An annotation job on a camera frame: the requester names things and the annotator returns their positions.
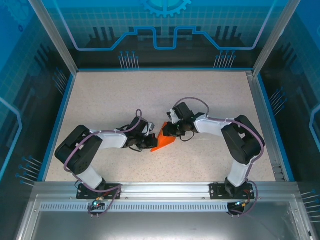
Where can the orange paper sheet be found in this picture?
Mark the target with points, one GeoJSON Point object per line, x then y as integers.
{"type": "Point", "coordinates": [165, 142]}

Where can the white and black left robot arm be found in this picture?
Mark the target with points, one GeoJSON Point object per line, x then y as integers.
{"type": "Point", "coordinates": [112, 140]}

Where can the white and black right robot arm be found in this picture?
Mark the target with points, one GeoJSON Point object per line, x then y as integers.
{"type": "Point", "coordinates": [207, 126]}

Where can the blue table edge strip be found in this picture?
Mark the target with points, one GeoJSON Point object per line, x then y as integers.
{"type": "Point", "coordinates": [267, 100]}
{"type": "Point", "coordinates": [60, 125]}
{"type": "Point", "coordinates": [162, 69]}

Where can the small adapter board with LED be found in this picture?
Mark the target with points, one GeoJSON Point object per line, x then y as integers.
{"type": "Point", "coordinates": [241, 203]}
{"type": "Point", "coordinates": [96, 204]}

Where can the aluminium mounting rail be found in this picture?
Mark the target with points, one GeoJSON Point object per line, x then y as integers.
{"type": "Point", "coordinates": [162, 190]}

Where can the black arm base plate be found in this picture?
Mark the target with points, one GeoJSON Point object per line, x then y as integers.
{"type": "Point", "coordinates": [82, 192]}
{"type": "Point", "coordinates": [216, 191]}

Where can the aluminium side rail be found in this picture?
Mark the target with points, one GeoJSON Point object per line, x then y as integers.
{"type": "Point", "coordinates": [255, 87]}

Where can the blue gear graphic wall panel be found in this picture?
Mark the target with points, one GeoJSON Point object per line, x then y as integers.
{"type": "Point", "coordinates": [160, 30]}

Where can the blue circuit graphic wall panel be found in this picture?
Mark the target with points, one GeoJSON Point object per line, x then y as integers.
{"type": "Point", "coordinates": [305, 100]}
{"type": "Point", "coordinates": [15, 100]}

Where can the aluminium frame post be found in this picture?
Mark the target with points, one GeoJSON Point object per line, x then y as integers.
{"type": "Point", "coordinates": [57, 40]}
{"type": "Point", "coordinates": [273, 40]}

